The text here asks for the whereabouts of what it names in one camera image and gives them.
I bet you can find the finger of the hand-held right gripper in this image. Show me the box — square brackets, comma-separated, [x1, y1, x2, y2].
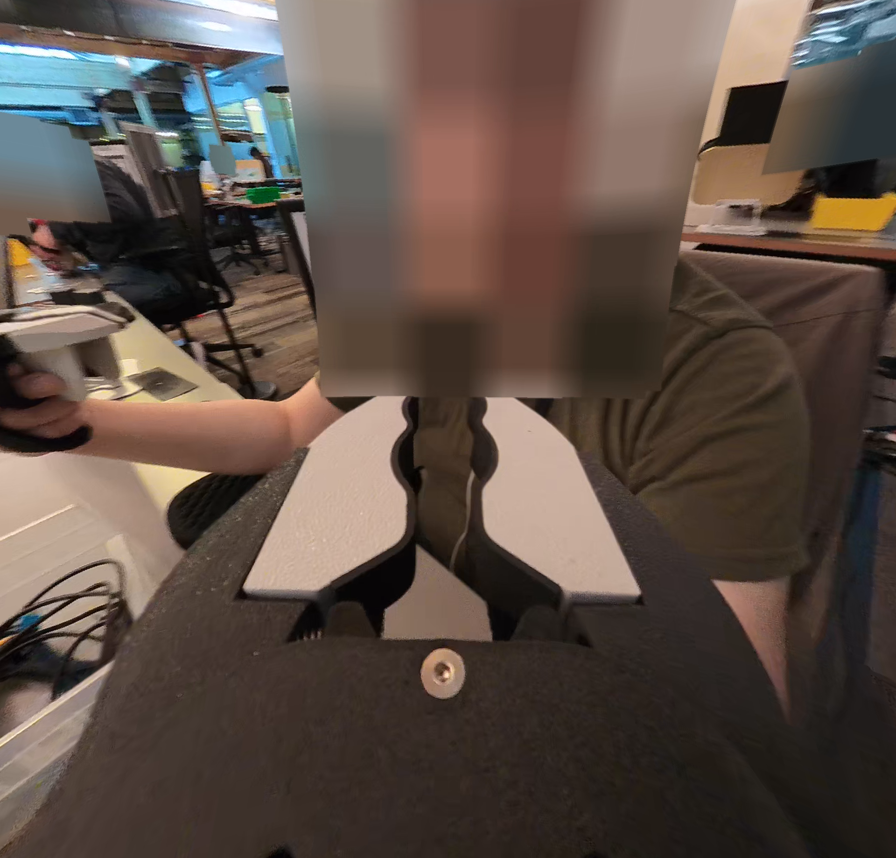
[0, 312, 117, 353]
[0, 303, 135, 327]

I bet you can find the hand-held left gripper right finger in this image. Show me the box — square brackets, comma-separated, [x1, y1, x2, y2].
[465, 396, 644, 636]

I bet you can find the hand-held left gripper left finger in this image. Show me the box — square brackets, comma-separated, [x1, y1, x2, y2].
[241, 396, 421, 631]

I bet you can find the clear plastic bin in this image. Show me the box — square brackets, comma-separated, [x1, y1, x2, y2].
[0, 501, 179, 813]

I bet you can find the person's left forearm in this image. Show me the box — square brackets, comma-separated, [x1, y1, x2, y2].
[710, 578, 795, 729]

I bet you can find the black quilted wrist rest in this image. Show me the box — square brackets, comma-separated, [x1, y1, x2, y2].
[167, 471, 270, 551]

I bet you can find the black office chair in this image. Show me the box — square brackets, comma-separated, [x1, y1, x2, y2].
[162, 170, 280, 400]

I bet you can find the yellow plastic bin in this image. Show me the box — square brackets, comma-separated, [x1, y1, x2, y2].
[811, 195, 896, 232]

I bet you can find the black monitor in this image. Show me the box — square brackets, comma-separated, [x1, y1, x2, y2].
[720, 79, 791, 148]

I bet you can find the tangle of black cables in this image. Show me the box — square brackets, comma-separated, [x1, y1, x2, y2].
[0, 559, 133, 694]

